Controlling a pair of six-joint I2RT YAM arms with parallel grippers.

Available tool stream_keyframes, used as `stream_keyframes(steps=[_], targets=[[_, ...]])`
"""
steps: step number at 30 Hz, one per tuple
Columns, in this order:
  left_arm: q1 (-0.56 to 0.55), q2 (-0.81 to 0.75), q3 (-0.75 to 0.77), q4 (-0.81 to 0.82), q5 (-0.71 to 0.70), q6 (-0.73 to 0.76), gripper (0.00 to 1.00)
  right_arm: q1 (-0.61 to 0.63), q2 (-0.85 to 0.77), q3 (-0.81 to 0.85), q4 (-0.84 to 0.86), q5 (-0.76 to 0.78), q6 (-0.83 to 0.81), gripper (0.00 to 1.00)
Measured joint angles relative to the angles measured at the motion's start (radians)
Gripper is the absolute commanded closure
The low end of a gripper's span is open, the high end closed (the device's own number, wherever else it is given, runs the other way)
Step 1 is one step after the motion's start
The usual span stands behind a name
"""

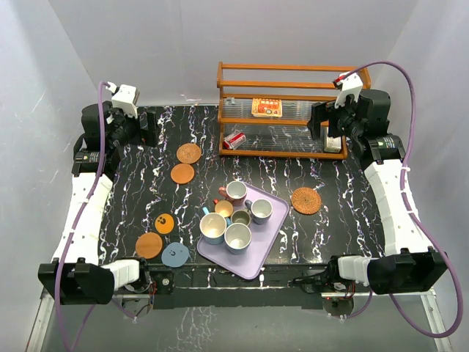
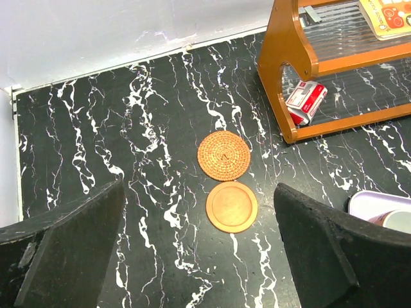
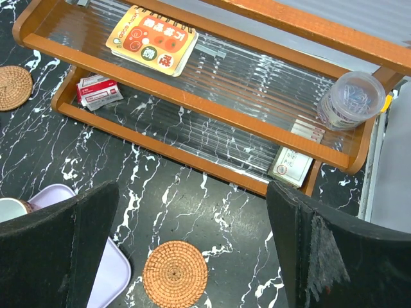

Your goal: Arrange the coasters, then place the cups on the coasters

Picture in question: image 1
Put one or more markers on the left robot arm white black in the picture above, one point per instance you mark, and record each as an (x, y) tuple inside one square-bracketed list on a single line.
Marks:
[(74, 275)]

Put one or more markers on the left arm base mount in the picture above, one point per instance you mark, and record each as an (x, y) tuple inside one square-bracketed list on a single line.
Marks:
[(154, 282)]

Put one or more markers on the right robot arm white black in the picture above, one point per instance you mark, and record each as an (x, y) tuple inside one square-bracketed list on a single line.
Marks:
[(410, 263)]

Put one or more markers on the red white can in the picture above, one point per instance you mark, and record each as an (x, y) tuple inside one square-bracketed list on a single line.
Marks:
[(234, 140)]

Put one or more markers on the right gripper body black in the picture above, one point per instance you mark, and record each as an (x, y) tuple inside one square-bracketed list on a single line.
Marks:
[(342, 121)]

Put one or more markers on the small orange cup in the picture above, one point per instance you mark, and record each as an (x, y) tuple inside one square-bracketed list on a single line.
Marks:
[(223, 207)]

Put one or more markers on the orange snack packet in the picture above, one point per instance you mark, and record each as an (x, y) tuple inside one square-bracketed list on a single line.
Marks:
[(266, 107)]

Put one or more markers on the white carton box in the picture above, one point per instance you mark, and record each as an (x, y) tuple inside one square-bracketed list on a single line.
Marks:
[(331, 144)]

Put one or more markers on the large blue mug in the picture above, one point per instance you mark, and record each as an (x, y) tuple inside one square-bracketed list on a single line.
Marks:
[(213, 226)]

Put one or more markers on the lavender plastic tray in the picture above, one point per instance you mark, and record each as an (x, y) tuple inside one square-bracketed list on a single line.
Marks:
[(248, 264)]

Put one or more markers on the grey mug front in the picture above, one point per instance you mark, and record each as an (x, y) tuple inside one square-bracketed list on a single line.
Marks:
[(237, 238)]

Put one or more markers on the pink mug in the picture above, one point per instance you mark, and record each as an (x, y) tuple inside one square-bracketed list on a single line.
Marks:
[(234, 192)]

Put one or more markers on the orange face coaster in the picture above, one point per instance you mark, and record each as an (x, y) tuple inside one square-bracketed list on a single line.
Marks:
[(164, 223)]

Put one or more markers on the grey mug right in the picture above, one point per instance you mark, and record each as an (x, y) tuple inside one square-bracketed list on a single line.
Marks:
[(261, 210)]

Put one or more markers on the woven rattan coaster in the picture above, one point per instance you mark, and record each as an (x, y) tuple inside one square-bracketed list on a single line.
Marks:
[(306, 201), (189, 153)]

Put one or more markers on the wooden coaster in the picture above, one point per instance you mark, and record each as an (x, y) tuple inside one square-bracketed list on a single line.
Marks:
[(182, 173), (149, 245)]

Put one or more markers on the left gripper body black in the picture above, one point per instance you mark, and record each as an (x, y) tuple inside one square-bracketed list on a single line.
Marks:
[(127, 128)]

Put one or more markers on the grey mug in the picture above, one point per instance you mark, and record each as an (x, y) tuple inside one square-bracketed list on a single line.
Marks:
[(237, 238), (261, 210)]

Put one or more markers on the blue face coaster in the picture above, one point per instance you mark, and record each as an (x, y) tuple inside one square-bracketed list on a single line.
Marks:
[(175, 255)]

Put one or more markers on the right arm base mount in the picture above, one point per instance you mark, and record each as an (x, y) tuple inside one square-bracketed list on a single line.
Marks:
[(336, 293)]

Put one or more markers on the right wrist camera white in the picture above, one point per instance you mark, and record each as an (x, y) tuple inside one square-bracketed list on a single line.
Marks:
[(350, 86)]

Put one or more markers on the small olive cup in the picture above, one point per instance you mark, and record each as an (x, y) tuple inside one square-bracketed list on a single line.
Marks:
[(241, 216)]

